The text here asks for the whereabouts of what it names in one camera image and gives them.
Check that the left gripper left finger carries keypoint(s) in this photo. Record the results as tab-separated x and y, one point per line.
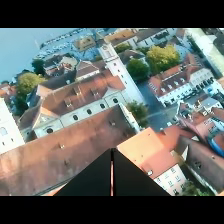
93	180

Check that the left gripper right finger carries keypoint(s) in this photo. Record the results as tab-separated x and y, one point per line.
131	180

